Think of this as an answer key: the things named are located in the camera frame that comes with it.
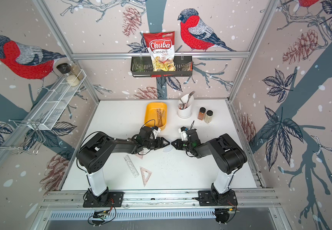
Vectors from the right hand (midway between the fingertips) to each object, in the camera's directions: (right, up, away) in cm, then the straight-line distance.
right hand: (172, 142), depth 94 cm
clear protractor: (-3, -3, -3) cm, 5 cm away
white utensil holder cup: (+9, +24, +11) cm, 28 cm away
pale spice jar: (+27, +17, +7) cm, 32 cm away
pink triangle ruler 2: (-16, -18, -14) cm, 28 cm away
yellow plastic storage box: (-13, +19, +17) cm, 28 cm away
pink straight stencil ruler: (-9, +18, +16) cm, 26 cm away
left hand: (-2, +1, -4) cm, 4 cm away
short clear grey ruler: (-25, -12, -9) cm, 29 cm away
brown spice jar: (+22, +20, +8) cm, 30 cm away
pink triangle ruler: (-21, -8, -4) cm, 22 cm away
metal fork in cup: (+13, +34, +7) cm, 37 cm away
